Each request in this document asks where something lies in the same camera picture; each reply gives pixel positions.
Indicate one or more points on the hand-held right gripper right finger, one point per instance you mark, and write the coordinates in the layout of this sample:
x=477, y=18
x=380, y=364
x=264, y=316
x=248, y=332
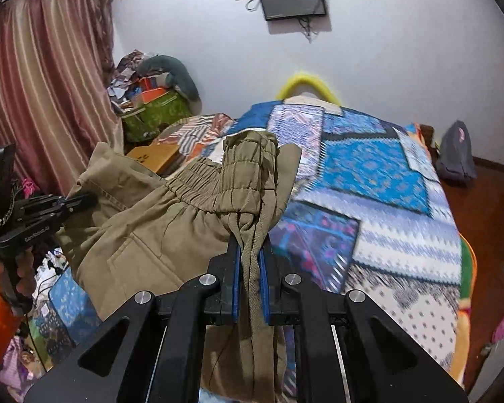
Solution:
x=263, y=289

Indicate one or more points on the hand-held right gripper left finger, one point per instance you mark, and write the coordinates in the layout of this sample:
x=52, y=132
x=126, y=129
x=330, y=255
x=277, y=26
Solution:
x=235, y=289

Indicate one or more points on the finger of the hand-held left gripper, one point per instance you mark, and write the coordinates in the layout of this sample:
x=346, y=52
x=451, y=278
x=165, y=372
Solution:
x=73, y=212
x=80, y=200

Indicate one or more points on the khaki pants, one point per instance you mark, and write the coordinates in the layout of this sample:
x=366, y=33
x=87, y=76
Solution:
x=151, y=226

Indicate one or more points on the person's left hand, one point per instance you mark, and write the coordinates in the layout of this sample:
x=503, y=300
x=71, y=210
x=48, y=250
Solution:
x=23, y=270

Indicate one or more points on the wooden lap table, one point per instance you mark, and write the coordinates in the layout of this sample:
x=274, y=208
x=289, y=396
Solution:
x=151, y=157

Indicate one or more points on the striped red curtain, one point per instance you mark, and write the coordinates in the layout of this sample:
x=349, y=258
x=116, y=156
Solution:
x=42, y=92

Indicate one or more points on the orange striped quilt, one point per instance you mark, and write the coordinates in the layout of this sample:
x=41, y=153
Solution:
x=197, y=132

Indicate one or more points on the blue patchwork blanket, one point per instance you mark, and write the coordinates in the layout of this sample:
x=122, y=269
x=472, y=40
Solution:
x=382, y=218

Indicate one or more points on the grey backpack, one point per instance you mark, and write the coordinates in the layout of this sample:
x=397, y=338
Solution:
x=455, y=155

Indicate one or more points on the wooden bed frame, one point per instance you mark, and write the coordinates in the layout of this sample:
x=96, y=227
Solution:
x=428, y=136

